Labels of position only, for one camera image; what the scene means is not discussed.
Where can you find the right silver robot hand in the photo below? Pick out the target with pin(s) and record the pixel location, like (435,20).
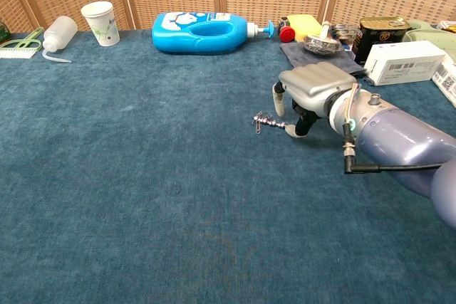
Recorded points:
(317,81)

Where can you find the beaded magnetic metal stick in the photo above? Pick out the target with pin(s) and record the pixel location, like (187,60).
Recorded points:
(272,123)

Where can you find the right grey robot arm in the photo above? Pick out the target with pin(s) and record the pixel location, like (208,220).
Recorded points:
(399,136)

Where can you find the green hand brush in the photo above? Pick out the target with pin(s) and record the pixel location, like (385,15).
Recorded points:
(19,51)

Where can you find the grey cleaning cloth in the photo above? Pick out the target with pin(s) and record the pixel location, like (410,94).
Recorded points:
(295,56)

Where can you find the binder clip pack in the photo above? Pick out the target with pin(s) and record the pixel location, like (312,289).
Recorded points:
(343,31)

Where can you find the small red capped item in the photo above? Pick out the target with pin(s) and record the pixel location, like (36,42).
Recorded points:
(286,33)

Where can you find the yellow sponge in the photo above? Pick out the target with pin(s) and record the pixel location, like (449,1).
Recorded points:
(303,26)

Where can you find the black gold meat tin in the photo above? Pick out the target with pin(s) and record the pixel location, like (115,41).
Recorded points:
(377,37)

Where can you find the white carton box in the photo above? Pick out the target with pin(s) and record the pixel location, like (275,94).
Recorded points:
(402,58)

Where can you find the long pastel smiley box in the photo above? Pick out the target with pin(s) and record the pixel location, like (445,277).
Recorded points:
(447,81)

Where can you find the gold snack packet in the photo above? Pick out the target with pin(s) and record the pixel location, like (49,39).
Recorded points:
(449,27)

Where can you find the blue detergent pump bottle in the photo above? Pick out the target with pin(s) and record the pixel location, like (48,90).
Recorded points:
(178,40)

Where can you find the blue table carpet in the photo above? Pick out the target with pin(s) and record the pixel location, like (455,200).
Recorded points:
(178,193)

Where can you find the white paper cup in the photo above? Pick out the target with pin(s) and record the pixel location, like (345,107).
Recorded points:
(103,22)

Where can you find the white squeeze wash bottle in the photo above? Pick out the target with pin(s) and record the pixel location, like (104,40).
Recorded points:
(60,31)

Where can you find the green tea bottle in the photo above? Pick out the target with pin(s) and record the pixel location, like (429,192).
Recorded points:
(3,33)

